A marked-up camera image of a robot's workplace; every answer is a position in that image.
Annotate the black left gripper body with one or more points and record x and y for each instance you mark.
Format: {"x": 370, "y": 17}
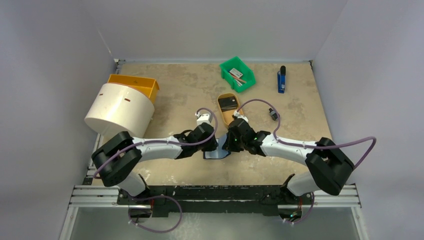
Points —
{"x": 208, "y": 147}

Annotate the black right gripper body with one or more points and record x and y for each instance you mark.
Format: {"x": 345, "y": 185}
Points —
{"x": 231, "y": 138}

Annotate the blue leather card holder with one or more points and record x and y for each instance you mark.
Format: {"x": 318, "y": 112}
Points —
{"x": 219, "y": 153}

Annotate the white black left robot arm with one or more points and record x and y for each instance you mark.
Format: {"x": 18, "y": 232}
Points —
{"x": 117, "y": 158}

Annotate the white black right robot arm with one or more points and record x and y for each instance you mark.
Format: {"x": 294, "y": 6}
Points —
{"x": 328, "y": 167}

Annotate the black VIP credit cards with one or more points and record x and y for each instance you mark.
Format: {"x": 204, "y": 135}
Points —
{"x": 228, "y": 103}

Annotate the tan oval plastic tray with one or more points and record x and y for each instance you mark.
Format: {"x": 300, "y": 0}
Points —
{"x": 227, "y": 116}

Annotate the items inside green bin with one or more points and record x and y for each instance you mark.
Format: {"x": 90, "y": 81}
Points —
{"x": 237, "y": 76}

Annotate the yellow wooden box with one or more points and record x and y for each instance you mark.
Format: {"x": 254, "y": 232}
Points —
{"x": 148, "y": 86}

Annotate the green plastic bin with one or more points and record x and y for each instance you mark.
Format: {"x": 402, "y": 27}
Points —
{"x": 237, "y": 63}

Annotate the blue stapler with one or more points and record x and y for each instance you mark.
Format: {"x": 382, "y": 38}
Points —
{"x": 281, "y": 79}

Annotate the white cylindrical container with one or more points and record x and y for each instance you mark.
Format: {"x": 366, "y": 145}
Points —
{"x": 118, "y": 108}

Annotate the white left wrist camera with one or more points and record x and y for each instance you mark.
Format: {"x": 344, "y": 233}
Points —
{"x": 201, "y": 118}

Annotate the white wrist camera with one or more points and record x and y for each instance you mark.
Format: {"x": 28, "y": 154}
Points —
{"x": 201, "y": 118}
{"x": 238, "y": 115}

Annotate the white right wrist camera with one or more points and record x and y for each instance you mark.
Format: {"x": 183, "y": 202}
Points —
{"x": 238, "y": 115}

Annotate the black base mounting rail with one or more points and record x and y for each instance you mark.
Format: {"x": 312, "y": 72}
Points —
{"x": 267, "y": 200}

